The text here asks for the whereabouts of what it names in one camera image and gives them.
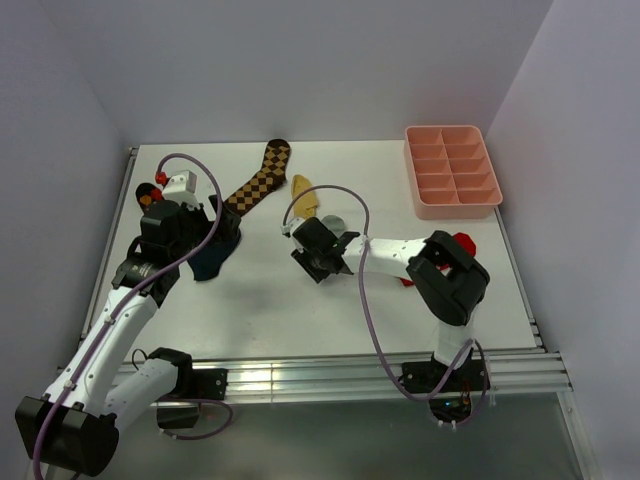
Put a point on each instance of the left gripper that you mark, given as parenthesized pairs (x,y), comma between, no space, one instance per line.
(323,253)

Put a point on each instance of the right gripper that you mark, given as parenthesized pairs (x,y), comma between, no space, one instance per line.
(190,227)

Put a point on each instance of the grey ankle sock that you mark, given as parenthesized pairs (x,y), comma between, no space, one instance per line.
(335,224)

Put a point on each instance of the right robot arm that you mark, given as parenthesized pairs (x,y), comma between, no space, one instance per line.
(449,279)

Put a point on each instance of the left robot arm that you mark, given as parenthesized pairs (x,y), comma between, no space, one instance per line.
(77,422)

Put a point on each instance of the dark navy ankle sock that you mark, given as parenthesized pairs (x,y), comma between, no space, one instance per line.
(207,263)

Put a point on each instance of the yellow ankle sock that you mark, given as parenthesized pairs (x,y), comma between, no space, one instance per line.
(306,206)

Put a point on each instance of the red orange argyle sock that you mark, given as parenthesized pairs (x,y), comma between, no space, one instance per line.
(147,194)

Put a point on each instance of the brown tan argyle sock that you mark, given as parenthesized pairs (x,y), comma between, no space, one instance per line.
(269,178)

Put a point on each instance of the red santa sock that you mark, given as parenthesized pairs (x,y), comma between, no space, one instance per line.
(464,240)

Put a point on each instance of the pink compartment tray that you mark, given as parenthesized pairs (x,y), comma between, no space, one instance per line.
(450,172)

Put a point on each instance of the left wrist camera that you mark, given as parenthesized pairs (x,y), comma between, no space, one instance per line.
(179,188)

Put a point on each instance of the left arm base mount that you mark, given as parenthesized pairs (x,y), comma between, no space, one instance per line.
(178,414)

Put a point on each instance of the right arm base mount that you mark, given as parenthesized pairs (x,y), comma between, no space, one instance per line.
(465,389)

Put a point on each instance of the aluminium frame rail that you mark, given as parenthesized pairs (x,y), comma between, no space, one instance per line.
(361,377)

